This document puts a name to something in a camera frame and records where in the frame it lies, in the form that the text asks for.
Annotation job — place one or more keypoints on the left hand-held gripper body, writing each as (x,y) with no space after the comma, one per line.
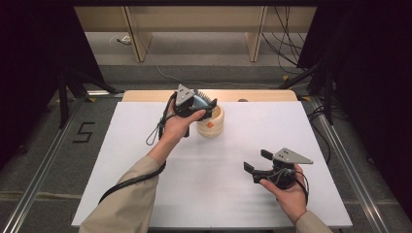
(184,95)

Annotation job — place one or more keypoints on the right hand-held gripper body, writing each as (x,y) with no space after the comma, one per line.
(290,157)

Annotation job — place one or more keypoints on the cream ribbed cup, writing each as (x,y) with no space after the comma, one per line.
(210,129)

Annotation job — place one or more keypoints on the person's left hand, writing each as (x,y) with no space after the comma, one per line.
(175,127)

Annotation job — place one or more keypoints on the person's right hand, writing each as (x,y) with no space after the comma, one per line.
(291,200)

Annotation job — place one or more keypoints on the light wooden table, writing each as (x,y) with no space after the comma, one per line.
(145,95)

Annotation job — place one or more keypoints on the yellow tape piece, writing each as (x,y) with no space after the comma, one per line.
(285,77)
(91,99)
(305,98)

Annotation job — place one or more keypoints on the black metal stand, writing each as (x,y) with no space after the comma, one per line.
(328,97)
(63,103)

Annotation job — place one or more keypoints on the light wooden bench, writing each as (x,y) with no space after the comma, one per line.
(194,19)

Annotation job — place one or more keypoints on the black curtain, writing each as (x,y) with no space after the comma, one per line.
(372,81)
(26,64)

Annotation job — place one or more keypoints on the aluminium floor rail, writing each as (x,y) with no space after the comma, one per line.
(32,194)
(356,181)

